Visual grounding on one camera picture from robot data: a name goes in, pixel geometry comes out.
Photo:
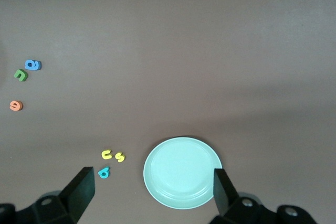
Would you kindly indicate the yellow foam letter s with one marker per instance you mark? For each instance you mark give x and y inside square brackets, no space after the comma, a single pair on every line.
[120,157]

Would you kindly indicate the blue foam letter a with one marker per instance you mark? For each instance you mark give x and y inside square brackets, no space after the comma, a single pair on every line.
[37,65]

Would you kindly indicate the yellow foam letter u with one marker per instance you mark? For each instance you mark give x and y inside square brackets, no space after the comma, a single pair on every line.
[105,157]

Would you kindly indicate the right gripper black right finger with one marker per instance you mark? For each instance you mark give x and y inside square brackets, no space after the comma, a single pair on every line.
[225,197]

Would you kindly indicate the green foam letter u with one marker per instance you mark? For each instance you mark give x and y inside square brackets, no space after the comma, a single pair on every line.
[18,72]

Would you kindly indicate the orange foam letter e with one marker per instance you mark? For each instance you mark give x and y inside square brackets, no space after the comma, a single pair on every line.
[18,108]

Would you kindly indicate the pale green round plate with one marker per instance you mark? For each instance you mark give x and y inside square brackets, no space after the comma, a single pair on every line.
[181,171]

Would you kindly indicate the teal foam letter b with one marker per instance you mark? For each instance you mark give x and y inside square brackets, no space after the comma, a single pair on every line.
[106,169]

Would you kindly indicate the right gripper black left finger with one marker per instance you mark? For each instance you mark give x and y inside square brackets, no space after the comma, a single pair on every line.
[76,195]

